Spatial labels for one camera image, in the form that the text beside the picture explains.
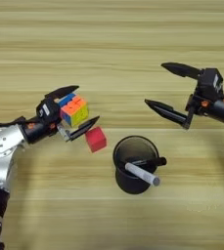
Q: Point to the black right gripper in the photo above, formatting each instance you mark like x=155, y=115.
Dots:
x=217, y=109

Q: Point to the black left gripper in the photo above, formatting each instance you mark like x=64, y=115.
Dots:
x=38, y=132

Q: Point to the multicolour puzzle cube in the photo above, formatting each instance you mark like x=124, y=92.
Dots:
x=74, y=110

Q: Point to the red cube block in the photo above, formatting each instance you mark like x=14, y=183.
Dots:
x=96, y=139

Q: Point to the white marker with black cap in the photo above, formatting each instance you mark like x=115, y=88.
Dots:
x=143, y=174

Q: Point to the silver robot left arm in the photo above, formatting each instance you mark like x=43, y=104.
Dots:
x=1, y=156

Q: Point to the labelled black box left gripper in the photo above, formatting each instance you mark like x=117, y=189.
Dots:
x=48, y=110

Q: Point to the labelled black box gripper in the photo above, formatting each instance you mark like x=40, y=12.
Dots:
x=48, y=110
x=209, y=84

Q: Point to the labelled black box right gripper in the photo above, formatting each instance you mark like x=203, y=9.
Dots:
x=209, y=84

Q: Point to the black mesh pen cup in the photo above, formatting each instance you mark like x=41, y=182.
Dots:
x=134, y=184

